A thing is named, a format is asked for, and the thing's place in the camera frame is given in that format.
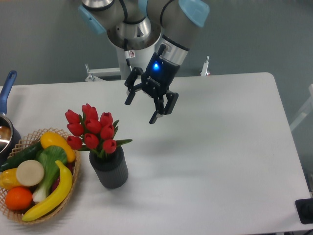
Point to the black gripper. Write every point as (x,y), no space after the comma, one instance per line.
(159,74)

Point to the red tulip bouquet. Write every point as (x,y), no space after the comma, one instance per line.
(93,132)

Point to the dark grey ribbed vase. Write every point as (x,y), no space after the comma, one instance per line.
(113,173)

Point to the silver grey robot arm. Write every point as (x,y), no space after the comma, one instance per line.
(152,38)

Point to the white stand foot with bolt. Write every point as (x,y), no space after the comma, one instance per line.
(204,70)

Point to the yellow squash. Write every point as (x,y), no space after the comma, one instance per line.
(53,139)

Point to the green bok choy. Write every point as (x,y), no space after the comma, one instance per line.
(47,159)

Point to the yellow banana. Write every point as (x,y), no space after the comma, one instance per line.
(55,198)

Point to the green cucumber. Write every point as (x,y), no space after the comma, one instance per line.
(26,154)

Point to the woven wicker basket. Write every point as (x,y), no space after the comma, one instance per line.
(27,141)

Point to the beige round radish slice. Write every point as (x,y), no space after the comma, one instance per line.
(30,173)

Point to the yellow bell pepper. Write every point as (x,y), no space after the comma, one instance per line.
(8,179)

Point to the orange fruit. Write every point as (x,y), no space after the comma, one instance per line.
(18,198)

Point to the black device at table edge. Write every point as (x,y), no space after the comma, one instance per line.
(305,210)

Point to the blue handled saucepan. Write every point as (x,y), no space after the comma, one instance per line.
(9,136)

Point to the white frame at right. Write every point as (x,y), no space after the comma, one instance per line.
(303,111)

